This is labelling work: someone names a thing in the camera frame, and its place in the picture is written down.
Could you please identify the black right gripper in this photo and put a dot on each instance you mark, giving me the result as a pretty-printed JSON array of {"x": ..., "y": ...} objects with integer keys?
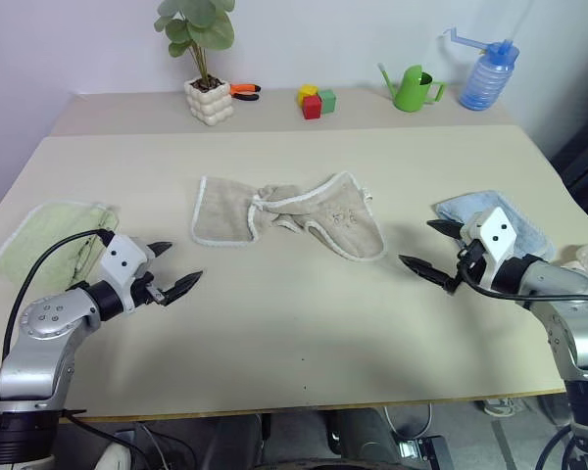
[{"x": 474, "y": 264}]

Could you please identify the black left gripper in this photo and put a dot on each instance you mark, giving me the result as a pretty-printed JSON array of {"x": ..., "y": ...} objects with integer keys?
[{"x": 149, "y": 289}]

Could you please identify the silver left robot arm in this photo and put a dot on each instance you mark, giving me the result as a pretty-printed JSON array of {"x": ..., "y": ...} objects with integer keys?
[{"x": 39, "y": 343}]

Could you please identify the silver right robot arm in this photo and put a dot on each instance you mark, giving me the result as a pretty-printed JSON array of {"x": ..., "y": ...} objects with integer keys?
[{"x": 573, "y": 313}]

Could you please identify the beige towel with white trim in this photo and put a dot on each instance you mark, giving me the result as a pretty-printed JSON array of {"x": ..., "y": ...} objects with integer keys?
[{"x": 225, "y": 210}]

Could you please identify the light blue towel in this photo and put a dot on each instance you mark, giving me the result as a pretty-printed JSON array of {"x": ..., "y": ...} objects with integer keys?
[{"x": 529, "y": 230}]

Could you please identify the light green towel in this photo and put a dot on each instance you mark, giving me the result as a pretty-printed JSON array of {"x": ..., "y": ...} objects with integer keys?
[{"x": 44, "y": 240}]

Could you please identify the green watering can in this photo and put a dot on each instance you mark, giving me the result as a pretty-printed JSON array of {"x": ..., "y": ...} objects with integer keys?
[{"x": 411, "y": 90}]

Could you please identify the white bubble plant pot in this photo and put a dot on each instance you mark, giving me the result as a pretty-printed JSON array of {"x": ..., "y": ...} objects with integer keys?
[{"x": 210, "y": 103}]

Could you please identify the white sneaker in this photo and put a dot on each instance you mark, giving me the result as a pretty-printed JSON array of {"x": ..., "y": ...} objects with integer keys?
[{"x": 500, "y": 406}]

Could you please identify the black furniture piece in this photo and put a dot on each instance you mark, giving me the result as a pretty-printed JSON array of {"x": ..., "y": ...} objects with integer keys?
[{"x": 585, "y": 166}]

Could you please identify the blue plastic spray bottle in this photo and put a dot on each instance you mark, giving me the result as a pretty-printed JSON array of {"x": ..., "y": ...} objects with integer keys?
[{"x": 485, "y": 78}]

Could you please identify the green cube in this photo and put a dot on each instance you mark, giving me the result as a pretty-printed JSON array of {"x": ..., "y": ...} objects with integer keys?
[{"x": 328, "y": 101}]

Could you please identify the dark grey rounded shape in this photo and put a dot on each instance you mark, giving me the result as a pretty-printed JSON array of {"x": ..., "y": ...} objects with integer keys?
[
  {"x": 240, "y": 440},
  {"x": 357, "y": 436}
]

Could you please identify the red cube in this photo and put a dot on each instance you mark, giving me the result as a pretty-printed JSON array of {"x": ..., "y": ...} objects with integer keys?
[{"x": 312, "y": 108}]

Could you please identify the white rounded shape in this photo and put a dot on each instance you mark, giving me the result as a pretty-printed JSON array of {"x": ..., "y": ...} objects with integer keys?
[{"x": 115, "y": 457}]

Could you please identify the yellow block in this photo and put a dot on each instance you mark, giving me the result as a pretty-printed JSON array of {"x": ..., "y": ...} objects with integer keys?
[{"x": 307, "y": 91}]

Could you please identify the green round-leaf plant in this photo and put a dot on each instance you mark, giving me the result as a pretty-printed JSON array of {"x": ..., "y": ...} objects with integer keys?
[{"x": 198, "y": 24}]

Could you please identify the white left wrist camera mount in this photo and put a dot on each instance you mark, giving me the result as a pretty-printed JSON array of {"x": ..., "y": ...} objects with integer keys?
[{"x": 122, "y": 254}]

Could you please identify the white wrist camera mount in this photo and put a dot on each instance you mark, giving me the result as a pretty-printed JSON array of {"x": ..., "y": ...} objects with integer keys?
[
  {"x": 497, "y": 235},
  {"x": 122, "y": 254}
]

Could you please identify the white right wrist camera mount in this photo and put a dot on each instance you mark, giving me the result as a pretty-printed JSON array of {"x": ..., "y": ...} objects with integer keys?
[{"x": 497, "y": 235}]

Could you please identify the black metal bracket box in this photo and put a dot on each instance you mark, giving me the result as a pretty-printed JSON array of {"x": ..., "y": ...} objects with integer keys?
[{"x": 424, "y": 450}]

